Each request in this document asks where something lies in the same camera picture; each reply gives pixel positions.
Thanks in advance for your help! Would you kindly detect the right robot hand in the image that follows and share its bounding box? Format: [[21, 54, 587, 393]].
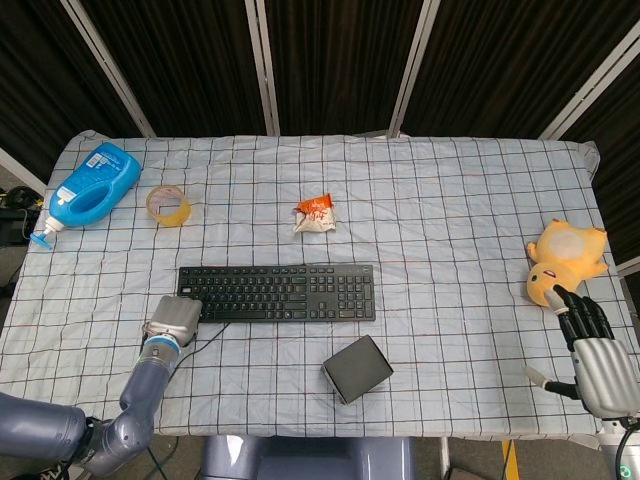
[[523, 284, 636, 420]]

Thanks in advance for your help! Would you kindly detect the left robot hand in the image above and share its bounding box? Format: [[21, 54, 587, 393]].
[[141, 294, 204, 347]]

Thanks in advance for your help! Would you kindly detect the black computer keyboard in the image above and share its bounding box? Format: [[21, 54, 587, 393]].
[[175, 264, 377, 325]]

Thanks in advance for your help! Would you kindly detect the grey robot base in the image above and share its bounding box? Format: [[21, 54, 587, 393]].
[[200, 435, 417, 480]]

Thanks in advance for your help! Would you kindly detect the yellow tape roll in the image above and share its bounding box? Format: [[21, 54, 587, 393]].
[[145, 184, 193, 229]]

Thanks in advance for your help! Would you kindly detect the yellow plush toy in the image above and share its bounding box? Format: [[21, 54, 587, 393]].
[[525, 217, 611, 307]]

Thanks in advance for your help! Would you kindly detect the blue pump detergent bottle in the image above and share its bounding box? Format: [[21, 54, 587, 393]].
[[28, 141, 144, 251]]

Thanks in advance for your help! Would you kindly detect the blue checkered tablecloth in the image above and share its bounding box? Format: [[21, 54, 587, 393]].
[[0, 129, 625, 442]]

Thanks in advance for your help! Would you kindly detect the orange white snack packet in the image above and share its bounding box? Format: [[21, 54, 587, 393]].
[[291, 193, 338, 234]]

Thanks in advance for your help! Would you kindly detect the small black box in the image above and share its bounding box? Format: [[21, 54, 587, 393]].
[[321, 334, 395, 405]]

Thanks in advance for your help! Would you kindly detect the black folding screen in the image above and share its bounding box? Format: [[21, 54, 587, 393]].
[[0, 0, 640, 266]]

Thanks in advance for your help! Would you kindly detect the black keyboard cable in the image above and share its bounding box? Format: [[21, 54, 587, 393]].
[[172, 322, 232, 374]]

